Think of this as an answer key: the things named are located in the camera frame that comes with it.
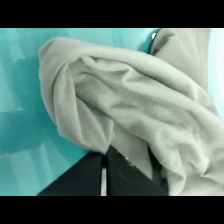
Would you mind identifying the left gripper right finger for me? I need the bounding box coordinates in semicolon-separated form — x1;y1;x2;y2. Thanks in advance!
106;144;169;197

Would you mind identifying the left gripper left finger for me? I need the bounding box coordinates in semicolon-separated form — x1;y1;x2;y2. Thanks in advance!
37;151;107;197

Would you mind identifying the grey shirt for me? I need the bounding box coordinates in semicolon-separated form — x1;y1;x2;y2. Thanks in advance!
37;28;224;197

